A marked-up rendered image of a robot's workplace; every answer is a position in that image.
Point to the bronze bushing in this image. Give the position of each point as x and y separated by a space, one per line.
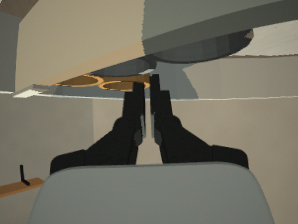
82 81
124 83

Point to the grey metal cylinder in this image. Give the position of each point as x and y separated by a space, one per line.
205 50
129 68

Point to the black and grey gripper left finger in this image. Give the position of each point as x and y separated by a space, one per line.
116 146

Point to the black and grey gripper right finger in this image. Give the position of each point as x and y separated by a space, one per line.
180 145

